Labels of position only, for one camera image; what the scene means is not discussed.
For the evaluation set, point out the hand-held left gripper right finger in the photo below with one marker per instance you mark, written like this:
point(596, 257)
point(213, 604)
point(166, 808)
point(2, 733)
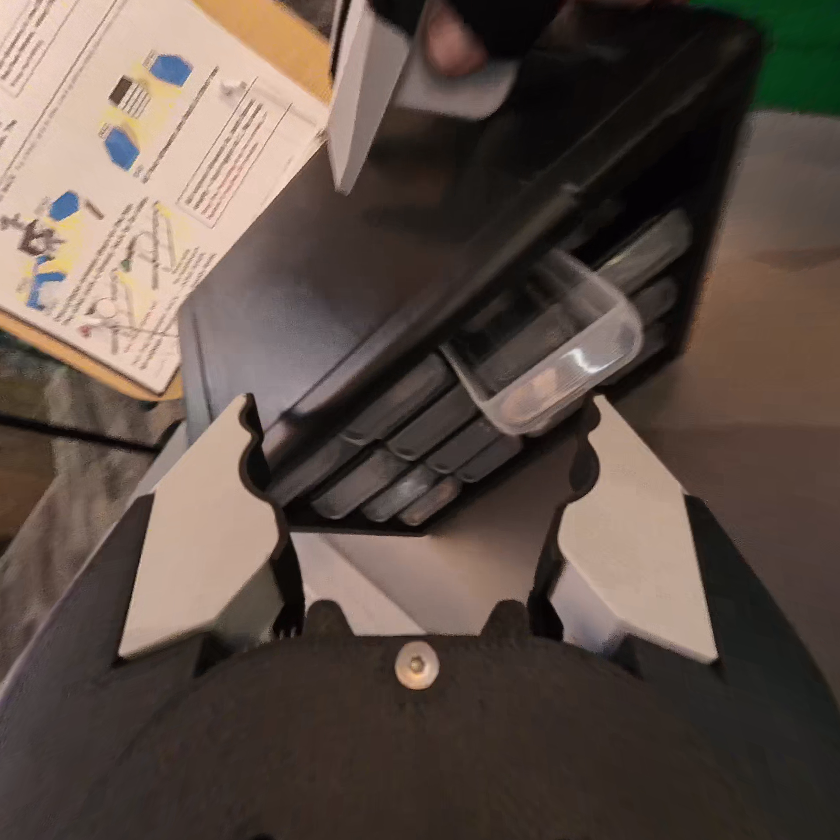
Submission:
point(630, 544)

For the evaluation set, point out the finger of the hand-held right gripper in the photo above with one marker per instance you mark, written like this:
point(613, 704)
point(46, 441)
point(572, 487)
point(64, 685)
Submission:
point(361, 98)

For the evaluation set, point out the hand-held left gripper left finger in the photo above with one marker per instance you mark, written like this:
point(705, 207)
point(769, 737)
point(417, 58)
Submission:
point(203, 525)

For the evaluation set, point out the black drawer cabinet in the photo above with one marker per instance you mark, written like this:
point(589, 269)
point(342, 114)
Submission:
point(394, 262)

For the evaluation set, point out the clear plastic drawer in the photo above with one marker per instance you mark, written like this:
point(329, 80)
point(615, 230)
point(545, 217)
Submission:
point(564, 354)

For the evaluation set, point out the row of clear cabinet drawers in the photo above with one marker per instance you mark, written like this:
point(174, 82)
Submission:
point(394, 459)

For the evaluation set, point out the green plastic bin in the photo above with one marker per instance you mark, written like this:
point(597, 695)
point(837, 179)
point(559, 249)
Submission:
point(787, 52)

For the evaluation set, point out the person's right hand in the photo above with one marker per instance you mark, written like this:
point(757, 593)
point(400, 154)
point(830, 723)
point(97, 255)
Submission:
point(453, 46)

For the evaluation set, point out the illustrated instruction poster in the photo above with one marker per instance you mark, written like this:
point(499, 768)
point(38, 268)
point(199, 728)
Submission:
point(164, 164)

